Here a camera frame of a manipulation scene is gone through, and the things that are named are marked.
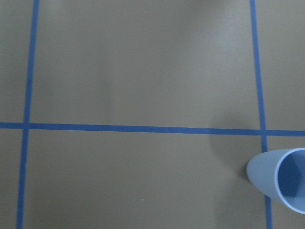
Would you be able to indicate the blue plastic cup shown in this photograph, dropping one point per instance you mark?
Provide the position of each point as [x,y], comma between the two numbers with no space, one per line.
[280,175]

